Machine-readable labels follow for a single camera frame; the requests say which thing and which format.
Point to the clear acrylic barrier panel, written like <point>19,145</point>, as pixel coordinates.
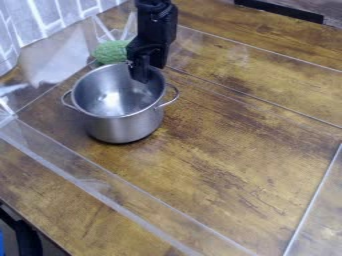
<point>145,149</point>

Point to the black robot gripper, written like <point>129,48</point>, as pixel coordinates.
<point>157,33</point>

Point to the grey white patterned curtain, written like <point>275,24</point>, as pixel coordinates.
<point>31,20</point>

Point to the black bar at back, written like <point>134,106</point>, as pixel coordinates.
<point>281,10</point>

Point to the stainless steel pot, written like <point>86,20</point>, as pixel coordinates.
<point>122,110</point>

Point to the green bumpy toy vegetable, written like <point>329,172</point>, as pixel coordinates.
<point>112,52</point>

